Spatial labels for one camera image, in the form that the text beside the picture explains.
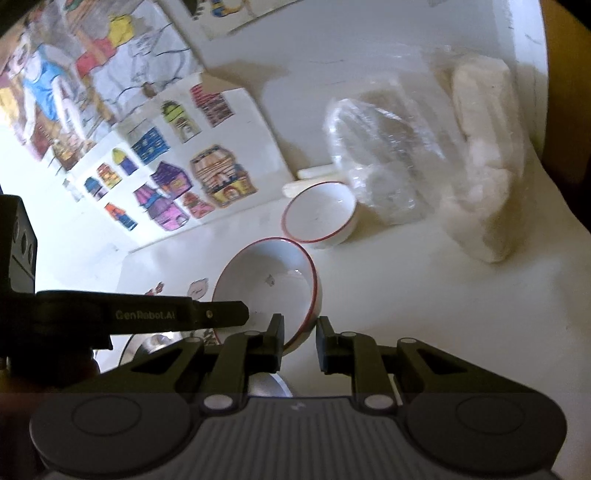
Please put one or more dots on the white printed table cloth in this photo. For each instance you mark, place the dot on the white printed table cloth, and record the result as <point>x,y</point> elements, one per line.
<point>415,300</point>

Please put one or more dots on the child with fan drawing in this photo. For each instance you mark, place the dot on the child with fan drawing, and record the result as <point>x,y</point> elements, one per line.
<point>115,60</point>

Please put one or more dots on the bag of white buns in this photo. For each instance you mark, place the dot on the bag of white buns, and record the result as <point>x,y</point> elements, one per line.
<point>485,161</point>

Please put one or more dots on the white stick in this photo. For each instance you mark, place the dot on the white stick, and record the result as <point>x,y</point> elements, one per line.
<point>318,172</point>

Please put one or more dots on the colourful houses drawing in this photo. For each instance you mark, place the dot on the colourful houses drawing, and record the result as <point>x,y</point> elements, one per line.
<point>152,152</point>

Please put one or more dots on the clear plastic bag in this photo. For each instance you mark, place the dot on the clear plastic bag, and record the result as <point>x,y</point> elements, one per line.
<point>383,152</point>

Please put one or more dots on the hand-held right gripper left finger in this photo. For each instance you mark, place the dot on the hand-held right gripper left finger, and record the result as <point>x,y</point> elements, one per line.
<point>274,346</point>

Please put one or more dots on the white bowl with red rim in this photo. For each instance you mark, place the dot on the white bowl with red rim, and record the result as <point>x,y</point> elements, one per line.
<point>318,217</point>
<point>272,272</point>

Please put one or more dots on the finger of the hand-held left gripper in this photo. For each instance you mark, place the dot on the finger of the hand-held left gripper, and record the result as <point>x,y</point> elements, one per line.
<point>221,314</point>

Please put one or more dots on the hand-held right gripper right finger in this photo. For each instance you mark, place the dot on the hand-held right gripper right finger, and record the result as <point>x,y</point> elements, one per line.
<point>325,350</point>

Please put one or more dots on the teddy bear drawing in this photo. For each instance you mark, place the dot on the teddy bear drawing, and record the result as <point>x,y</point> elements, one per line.
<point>217,23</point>

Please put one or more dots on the brown wooden frame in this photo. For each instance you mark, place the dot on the brown wooden frame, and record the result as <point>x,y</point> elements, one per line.
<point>568,92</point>

